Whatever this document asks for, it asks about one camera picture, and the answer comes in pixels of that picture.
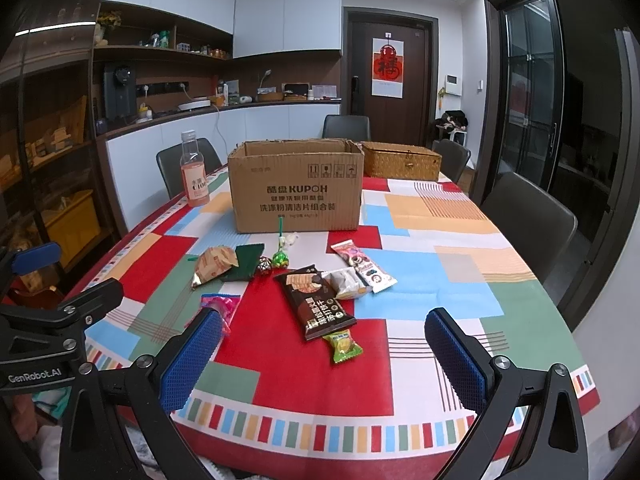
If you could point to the pink white snack bar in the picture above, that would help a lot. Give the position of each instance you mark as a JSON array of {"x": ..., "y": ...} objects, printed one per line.
[{"x": 369, "y": 271}]

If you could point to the grey chair right far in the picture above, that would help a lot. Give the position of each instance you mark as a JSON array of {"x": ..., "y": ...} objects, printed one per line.
[{"x": 454, "y": 158}]

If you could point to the black coffee machine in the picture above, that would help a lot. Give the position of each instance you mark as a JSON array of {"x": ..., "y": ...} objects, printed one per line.
[{"x": 119, "y": 91}]

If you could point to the grey chair far left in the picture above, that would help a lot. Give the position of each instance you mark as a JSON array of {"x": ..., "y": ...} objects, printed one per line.
[{"x": 168, "y": 162}]

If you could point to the green lollipop with stick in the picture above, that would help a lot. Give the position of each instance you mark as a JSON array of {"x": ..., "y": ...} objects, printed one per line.
[{"x": 279, "y": 259}]

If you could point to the pink candy wrapper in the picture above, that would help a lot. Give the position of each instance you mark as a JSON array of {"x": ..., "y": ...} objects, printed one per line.
[{"x": 225, "y": 305}]

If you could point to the green yellow candy packet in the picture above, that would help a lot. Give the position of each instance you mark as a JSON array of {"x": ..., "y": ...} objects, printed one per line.
[{"x": 344, "y": 346}]

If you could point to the dark wooden entrance door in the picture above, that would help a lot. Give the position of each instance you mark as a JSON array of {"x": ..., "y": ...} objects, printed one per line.
[{"x": 402, "y": 121}]

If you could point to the grey chair right near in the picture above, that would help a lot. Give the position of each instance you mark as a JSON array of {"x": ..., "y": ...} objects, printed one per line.
[{"x": 537, "y": 225}]

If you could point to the beige fortune biscuits packet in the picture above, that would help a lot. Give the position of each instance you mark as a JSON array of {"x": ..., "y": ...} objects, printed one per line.
[{"x": 212, "y": 263}]

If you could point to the dark brown cracker packet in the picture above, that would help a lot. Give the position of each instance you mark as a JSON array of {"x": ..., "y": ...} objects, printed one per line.
[{"x": 313, "y": 301}]

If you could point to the white small pastry packet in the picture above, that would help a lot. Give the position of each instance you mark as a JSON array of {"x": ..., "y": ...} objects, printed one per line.
[{"x": 346, "y": 283}]

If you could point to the white wrapped candy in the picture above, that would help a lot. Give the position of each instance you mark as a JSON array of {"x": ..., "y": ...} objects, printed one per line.
[{"x": 287, "y": 240}]

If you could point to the grey chair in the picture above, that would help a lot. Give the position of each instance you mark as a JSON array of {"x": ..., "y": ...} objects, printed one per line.
[
  {"x": 454, "y": 158},
  {"x": 168, "y": 162},
  {"x": 537, "y": 225}
]

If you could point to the black glass sliding door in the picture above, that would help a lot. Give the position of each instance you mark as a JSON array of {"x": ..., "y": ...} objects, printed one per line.
[{"x": 534, "y": 71}]

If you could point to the grey chair far end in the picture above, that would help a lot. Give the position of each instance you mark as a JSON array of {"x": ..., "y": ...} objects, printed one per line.
[{"x": 351, "y": 127}]

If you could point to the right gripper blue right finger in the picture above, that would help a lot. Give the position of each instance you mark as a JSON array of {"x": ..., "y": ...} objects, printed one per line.
[{"x": 462, "y": 358}]

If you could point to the red gold candy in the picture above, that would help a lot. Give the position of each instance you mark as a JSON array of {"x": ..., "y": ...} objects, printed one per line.
[{"x": 264, "y": 266}]

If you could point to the colourful patterned tablecloth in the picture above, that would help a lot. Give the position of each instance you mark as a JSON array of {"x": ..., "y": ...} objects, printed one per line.
[{"x": 325, "y": 372}]

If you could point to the red fu door poster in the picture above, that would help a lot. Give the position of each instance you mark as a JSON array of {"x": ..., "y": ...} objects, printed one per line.
[{"x": 387, "y": 67}]

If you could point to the dark green snack packet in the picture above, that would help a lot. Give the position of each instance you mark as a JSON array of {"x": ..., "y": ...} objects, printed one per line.
[{"x": 248, "y": 257}]

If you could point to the white counter cabinet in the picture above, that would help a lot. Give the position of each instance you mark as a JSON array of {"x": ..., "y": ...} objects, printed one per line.
[{"x": 129, "y": 156}]

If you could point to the brown cardboard box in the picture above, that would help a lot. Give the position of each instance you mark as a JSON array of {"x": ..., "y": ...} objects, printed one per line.
[{"x": 296, "y": 185}]

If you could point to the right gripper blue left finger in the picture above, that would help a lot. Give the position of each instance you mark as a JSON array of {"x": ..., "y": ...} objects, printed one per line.
[{"x": 183, "y": 359}]

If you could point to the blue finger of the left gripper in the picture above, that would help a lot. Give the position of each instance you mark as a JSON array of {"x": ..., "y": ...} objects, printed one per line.
[{"x": 33, "y": 259}]

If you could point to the pink drink bottle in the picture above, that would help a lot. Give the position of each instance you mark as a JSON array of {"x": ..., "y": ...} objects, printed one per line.
[{"x": 193, "y": 171}]

